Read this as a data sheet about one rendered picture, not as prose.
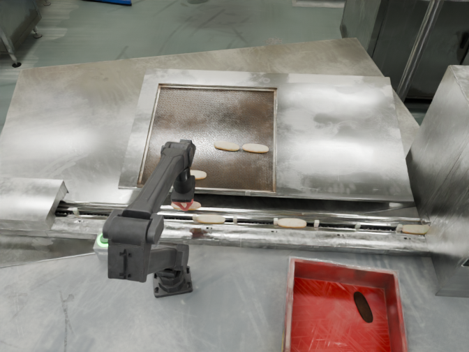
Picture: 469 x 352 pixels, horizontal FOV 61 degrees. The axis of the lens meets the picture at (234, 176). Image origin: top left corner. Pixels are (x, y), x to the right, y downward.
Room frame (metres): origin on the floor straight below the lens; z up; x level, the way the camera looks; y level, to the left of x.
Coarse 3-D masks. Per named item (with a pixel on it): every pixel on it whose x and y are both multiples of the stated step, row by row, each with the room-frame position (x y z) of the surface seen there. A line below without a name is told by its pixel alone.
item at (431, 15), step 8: (432, 0) 1.61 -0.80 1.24; (440, 0) 1.58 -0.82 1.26; (432, 8) 1.58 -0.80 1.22; (440, 8) 1.58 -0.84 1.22; (424, 16) 1.62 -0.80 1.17; (432, 16) 1.58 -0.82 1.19; (424, 24) 1.59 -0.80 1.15; (432, 24) 1.58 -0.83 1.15; (424, 32) 1.58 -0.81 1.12; (416, 40) 1.61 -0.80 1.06; (424, 40) 1.58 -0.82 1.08; (416, 48) 1.58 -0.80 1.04; (424, 48) 1.58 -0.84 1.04; (416, 56) 1.58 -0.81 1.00; (408, 64) 1.60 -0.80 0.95; (416, 64) 1.58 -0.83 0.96; (408, 72) 1.58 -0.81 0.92; (408, 80) 1.58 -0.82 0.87; (400, 88) 1.59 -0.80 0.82; (408, 88) 1.58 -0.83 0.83; (400, 96) 1.58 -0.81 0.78
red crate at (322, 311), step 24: (312, 288) 0.56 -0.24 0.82; (336, 288) 0.56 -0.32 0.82; (360, 288) 0.56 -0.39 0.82; (384, 288) 0.56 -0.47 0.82; (312, 312) 0.48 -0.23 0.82; (336, 312) 0.48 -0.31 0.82; (384, 312) 0.48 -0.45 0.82; (312, 336) 0.41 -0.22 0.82; (336, 336) 0.41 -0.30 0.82; (360, 336) 0.41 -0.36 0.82; (384, 336) 0.41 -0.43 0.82
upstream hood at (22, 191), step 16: (0, 192) 0.87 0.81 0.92; (16, 192) 0.87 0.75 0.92; (32, 192) 0.87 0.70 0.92; (48, 192) 0.87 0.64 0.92; (64, 192) 0.90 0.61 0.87; (0, 208) 0.80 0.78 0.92; (16, 208) 0.80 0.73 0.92; (32, 208) 0.80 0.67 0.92; (48, 208) 0.80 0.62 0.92; (0, 224) 0.76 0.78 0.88; (16, 224) 0.75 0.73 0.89; (32, 224) 0.75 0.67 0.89; (48, 224) 0.76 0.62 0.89
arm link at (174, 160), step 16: (176, 144) 0.81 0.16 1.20; (160, 160) 0.72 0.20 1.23; (176, 160) 0.72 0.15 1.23; (160, 176) 0.64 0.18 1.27; (176, 176) 0.70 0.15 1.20; (144, 192) 0.57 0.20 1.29; (160, 192) 0.58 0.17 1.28; (128, 208) 0.50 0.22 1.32; (144, 208) 0.51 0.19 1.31; (160, 208) 0.56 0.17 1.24; (160, 224) 0.47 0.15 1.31
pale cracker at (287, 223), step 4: (280, 220) 0.79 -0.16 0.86; (284, 220) 0.79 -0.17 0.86; (288, 220) 0.79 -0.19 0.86; (292, 220) 0.79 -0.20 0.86; (296, 220) 0.79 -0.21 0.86; (300, 220) 0.79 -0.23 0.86; (280, 224) 0.78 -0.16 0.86; (284, 224) 0.78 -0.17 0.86; (288, 224) 0.77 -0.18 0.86; (292, 224) 0.77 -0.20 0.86; (296, 224) 0.77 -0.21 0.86; (300, 224) 0.78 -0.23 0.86; (304, 224) 0.78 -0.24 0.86
